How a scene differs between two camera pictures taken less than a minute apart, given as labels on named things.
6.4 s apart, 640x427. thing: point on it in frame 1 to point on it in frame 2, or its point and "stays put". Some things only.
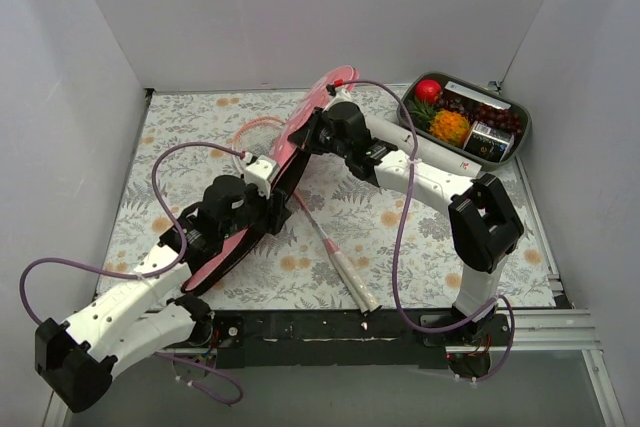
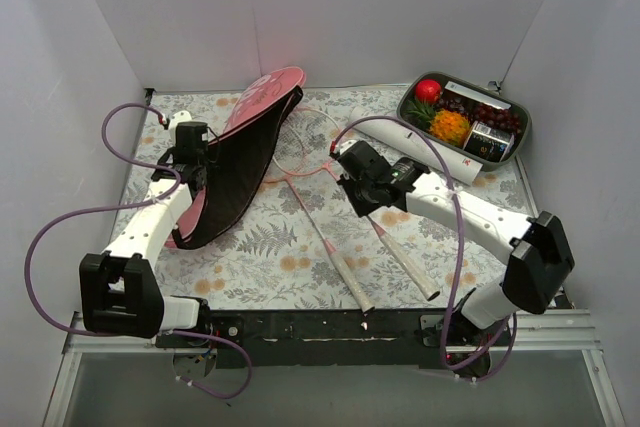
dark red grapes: [506, 117] stays put
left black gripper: [279, 204] to [181, 170]
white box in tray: [477, 95] stays put
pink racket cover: [291, 156] to [237, 161]
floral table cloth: [343, 240] stays put
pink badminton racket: [257, 140] stays put
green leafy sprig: [423, 113] stays put
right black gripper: [310, 129] to [361, 197]
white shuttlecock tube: [395, 137] stays put
